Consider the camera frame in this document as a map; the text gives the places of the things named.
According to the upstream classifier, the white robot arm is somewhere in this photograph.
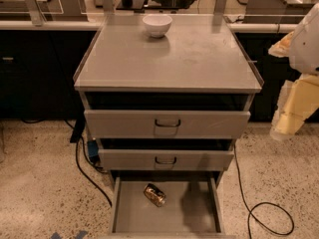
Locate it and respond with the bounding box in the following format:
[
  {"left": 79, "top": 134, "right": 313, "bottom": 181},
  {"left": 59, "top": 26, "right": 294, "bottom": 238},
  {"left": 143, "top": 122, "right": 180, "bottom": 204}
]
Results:
[{"left": 268, "top": 4, "right": 319, "bottom": 141}]

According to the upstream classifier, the white horizontal rail pipe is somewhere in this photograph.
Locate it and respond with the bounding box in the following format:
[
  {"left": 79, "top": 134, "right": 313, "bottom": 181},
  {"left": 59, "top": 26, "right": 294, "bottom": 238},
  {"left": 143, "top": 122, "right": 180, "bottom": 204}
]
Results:
[{"left": 0, "top": 21, "right": 297, "bottom": 33}]

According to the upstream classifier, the middle grey drawer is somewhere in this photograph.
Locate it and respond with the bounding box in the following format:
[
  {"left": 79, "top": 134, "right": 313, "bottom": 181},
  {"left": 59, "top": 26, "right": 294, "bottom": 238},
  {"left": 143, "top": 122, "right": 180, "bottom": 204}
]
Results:
[{"left": 99, "top": 149, "right": 233, "bottom": 171}]

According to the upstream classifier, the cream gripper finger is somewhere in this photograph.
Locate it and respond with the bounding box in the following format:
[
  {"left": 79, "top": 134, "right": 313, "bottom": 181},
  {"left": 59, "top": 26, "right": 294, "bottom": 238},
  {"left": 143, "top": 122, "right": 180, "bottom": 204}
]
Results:
[
  {"left": 268, "top": 32, "right": 294, "bottom": 58},
  {"left": 270, "top": 74, "right": 319, "bottom": 141}
]

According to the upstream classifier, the black cable left floor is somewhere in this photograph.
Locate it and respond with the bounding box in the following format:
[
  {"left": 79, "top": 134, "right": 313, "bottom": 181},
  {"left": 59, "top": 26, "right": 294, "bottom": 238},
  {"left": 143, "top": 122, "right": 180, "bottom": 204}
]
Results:
[{"left": 20, "top": 118, "right": 114, "bottom": 208}]

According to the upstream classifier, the grey metal drawer cabinet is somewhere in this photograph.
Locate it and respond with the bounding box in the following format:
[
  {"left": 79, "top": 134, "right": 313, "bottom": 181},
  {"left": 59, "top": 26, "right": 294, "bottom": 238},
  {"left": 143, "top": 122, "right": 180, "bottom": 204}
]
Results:
[{"left": 73, "top": 13, "right": 265, "bottom": 239}]

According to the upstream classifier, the black cable right floor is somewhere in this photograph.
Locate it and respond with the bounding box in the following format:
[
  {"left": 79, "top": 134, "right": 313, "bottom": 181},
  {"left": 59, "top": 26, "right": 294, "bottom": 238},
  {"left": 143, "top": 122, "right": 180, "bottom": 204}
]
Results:
[{"left": 233, "top": 144, "right": 296, "bottom": 239}]

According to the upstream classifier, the top grey drawer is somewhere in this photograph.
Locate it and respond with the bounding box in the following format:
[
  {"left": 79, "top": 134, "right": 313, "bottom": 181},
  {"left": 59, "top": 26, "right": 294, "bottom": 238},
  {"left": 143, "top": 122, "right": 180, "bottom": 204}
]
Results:
[{"left": 84, "top": 110, "right": 250, "bottom": 139}]

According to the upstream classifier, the black cable floor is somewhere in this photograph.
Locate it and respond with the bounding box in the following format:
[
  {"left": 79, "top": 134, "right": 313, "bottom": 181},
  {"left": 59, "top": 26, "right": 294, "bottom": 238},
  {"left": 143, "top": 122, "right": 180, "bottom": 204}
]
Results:
[
  {"left": 233, "top": 144, "right": 296, "bottom": 239},
  {"left": 20, "top": 118, "right": 114, "bottom": 208}
]

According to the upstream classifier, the white ceramic bowl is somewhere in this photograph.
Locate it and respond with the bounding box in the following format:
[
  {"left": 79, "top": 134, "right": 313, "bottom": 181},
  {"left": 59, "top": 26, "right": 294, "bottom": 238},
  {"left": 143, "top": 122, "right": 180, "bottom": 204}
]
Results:
[{"left": 143, "top": 14, "right": 172, "bottom": 38}]

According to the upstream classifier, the blue power adapter box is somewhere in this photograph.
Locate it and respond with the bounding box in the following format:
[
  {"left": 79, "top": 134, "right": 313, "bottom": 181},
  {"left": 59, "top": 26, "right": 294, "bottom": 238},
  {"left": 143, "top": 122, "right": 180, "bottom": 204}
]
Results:
[{"left": 87, "top": 140, "right": 99, "bottom": 160}]

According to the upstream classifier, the right metal post bracket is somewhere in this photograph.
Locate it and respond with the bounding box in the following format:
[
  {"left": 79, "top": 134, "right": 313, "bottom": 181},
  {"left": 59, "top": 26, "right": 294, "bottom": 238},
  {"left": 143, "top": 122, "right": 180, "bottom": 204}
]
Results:
[{"left": 214, "top": 0, "right": 227, "bottom": 15}]

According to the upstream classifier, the left metal post bracket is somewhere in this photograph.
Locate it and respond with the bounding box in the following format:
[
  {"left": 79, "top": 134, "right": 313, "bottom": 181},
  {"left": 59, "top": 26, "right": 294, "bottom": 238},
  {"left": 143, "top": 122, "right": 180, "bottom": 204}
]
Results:
[{"left": 24, "top": 0, "right": 44, "bottom": 27}]

